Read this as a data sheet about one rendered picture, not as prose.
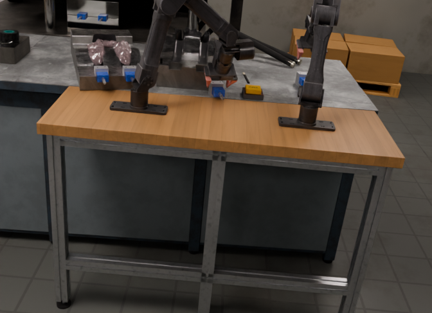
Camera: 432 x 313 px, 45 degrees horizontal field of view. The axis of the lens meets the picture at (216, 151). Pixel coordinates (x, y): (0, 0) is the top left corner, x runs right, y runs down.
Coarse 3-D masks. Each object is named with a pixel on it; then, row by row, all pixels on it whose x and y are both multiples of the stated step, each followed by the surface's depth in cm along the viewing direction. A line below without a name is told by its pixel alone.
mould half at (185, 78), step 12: (168, 36) 232; (192, 36) 233; (216, 36) 238; (168, 48) 227; (192, 48) 228; (168, 60) 212; (192, 60) 216; (168, 72) 207; (180, 72) 207; (192, 72) 207; (156, 84) 209; (168, 84) 209; (180, 84) 209; (192, 84) 209; (204, 84) 209
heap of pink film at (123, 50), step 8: (96, 40) 225; (104, 40) 229; (112, 40) 228; (88, 48) 213; (96, 48) 212; (120, 48) 215; (128, 48) 217; (96, 56) 209; (120, 56) 213; (128, 56) 214; (96, 64) 208; (128, 64) 212
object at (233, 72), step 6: (210, 66) 196; (216, 66) 194; (222, 66) 192; (228, 66) 192; (234, 66) 199; (210, 72) 195; (216, 72) 195; (222, 72) 194; (228, 72) 196; (234, 72) 197
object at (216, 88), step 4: (212, 84) 202; (216, 84) 203; (220, 84) 203; (212, 88) 202; (216, 88) 202; (220, 88) 202; (208, 92) 207; (212, 92) 203; (216, 92) 200; (220, 92) 200; (224, 92) 201; (216, 96) 201; (220, 96) 197
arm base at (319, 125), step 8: (304, 112) 183; (312, 112) 182; (280, 120) 187; (288, 120) 187; (296, 120) 188; (304, 120) 184; (312, 120) 184; (320, 120) 190; (304, 128) 184; (312, 128) 184; (320, 128) 184; (328, 128) 184
